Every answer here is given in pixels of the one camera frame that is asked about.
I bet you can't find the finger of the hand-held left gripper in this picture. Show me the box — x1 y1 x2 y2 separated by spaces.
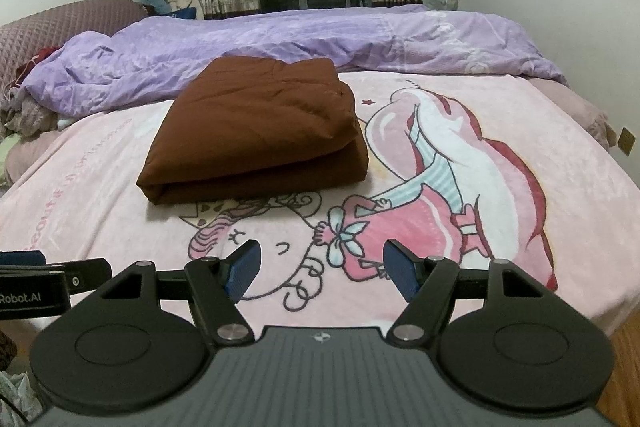
0 249 113 297

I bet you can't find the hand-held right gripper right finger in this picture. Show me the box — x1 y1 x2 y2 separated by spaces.
382 239 547 343

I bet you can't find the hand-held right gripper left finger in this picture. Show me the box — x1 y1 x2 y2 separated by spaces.
99 240 262 345

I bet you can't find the brown padded jacket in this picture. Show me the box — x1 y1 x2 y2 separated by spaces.
136 56 370 206

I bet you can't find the pile of grey clothes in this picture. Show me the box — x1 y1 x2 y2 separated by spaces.
0 97 63 138

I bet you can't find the translucent plastic bag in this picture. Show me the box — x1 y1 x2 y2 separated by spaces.
0 369 41 427

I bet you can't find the pink printed blanket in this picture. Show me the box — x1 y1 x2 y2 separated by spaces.
0 71 640 338

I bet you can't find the dark red cloth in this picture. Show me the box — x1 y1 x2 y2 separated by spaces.
17 47 61 80

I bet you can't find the purple duvet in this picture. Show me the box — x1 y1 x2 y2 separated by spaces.
22 4 568 118

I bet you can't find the dusty pink bed sheet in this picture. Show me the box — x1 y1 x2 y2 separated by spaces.
527 77 618 150

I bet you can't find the quilted mauve headboard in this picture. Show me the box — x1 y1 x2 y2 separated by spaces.
0 0 148 92

